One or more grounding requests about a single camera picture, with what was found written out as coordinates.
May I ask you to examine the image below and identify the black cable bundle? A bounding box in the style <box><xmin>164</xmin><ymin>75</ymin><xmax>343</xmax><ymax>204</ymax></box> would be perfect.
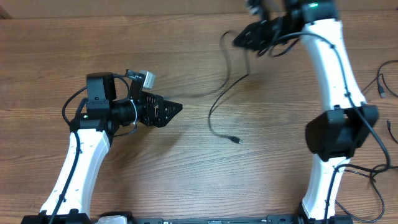
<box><xmin>163</xmin><ymin>29</ymin><xmax>251</xmax><ymax>146</ymax></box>

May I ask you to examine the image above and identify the black usb cable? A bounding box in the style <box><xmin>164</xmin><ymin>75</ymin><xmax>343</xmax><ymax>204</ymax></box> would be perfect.
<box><xmin>360</xmin><ymin>60</ymin><xmax>398</xmax><ymax>99</ymax></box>
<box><xmin>386</xmin><ymin>119</ymin><xmax>398</xmax><ymax>144</ymax></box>

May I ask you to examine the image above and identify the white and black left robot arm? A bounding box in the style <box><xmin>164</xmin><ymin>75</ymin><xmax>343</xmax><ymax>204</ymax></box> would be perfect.
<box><xmin>22</xmin><ymin>70</ymin><xmax>183</xmax><ymax>223</ymax></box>

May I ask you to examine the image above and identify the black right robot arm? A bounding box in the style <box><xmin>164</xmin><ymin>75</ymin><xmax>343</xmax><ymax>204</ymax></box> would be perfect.
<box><xmin>233</xmin><ymin>1</ymin><xmax>379</xmax><ymax>223</ymax></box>

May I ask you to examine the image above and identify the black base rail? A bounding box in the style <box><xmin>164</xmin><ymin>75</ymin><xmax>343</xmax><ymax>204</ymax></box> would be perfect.
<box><xmin>93</xmin><ymin>211</ymin><xmax>354</xmax><ymax>224</ymax></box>

